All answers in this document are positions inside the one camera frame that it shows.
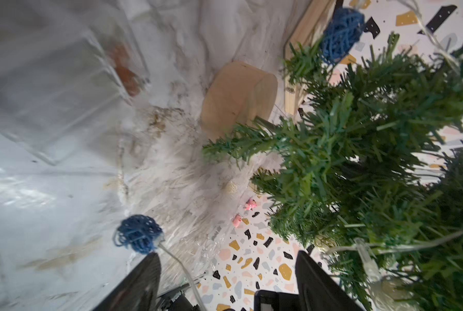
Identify left green christmas tree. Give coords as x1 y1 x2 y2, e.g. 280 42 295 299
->
203 33 463 310

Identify clear battery box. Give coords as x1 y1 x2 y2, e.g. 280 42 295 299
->
0 1 148 165

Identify wooden chessboard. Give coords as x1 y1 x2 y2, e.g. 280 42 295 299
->
283 0 336 117

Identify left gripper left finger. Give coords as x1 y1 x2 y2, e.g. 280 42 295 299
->
93 253 161 311

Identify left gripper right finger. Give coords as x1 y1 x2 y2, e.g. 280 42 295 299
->
295 251 363 311

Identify pink pig toy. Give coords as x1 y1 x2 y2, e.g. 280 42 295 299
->
245 198 257 211

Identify pink toy lower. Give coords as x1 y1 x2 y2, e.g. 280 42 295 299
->
233 214 243 228

